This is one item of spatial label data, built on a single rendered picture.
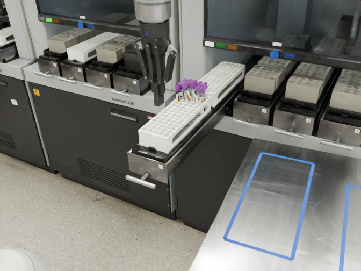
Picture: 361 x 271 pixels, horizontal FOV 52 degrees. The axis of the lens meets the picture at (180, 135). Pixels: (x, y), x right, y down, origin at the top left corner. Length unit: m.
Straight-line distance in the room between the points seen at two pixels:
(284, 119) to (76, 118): 1.05
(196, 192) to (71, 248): 0.69
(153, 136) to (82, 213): 1.15
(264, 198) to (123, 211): 1.28
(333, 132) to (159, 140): 0.59
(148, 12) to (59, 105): 1.14
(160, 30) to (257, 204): 0.48
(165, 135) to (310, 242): 0.48
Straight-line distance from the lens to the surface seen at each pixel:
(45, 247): 2.02
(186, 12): 1.45
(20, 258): 0.65
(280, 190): 0.95
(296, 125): 1.33
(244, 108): 1.36
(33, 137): 2.30
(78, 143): 2.02
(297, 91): 1.36
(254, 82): 1.39
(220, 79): 1.41
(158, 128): 1.09
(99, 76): 1.69
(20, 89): 2.16
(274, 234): 0.84
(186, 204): 1.79
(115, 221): 2.05
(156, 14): 0.92
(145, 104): 1.59
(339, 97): 1.34
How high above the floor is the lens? 1.43
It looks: 32 degrees down
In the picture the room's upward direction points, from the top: 2 degrees counter-clockwise
